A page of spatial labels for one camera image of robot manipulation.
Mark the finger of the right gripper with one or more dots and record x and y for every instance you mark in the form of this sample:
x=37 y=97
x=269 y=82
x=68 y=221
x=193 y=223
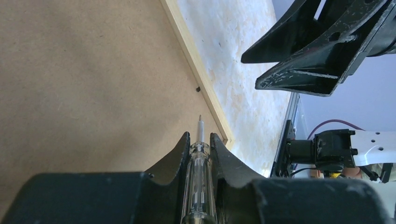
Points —
x=294 y=30

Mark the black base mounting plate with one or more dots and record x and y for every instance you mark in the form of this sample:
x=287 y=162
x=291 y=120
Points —
x=282 y=164

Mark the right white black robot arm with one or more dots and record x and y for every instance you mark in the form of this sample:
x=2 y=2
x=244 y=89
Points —
x=333 y=150

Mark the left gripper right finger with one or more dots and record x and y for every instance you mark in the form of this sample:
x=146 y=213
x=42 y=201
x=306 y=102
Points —
x=245 y=197

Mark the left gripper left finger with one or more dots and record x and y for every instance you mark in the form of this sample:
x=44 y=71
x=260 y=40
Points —
x=152 y=197

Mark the aluminium front rail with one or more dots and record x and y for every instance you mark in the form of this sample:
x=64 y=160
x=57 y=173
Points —
x=295 y=113

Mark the wooden picture frame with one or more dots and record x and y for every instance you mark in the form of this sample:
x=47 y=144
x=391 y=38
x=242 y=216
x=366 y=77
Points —
x=90 y=86

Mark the clear handle screwdriver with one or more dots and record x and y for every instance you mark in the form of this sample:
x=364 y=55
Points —
x=199 y=199

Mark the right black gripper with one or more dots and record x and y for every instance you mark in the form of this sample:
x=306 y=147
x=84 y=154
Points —
x=366 y=29

